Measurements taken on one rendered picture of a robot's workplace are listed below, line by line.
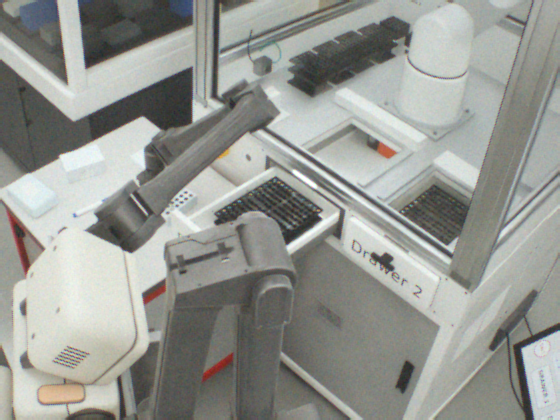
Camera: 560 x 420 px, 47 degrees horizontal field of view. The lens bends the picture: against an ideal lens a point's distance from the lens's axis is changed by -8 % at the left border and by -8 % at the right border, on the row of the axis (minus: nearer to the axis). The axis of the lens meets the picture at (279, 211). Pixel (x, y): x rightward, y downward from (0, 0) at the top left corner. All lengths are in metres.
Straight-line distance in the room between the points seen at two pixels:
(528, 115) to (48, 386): 0.98
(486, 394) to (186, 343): 1.99
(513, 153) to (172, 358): 0.84
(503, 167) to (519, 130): 0.10
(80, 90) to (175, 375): 1.54
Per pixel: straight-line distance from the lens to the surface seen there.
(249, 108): 1.36
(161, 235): 1.93
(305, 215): 1.80
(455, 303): 1.70
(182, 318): 0.74
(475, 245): 1.56
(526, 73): 1.30
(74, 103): 2.27
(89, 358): 1.03
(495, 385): 2.70
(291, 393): 2.51
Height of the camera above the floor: 2.14
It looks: 44 degrees down
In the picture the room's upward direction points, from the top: 5 degrees clockwise
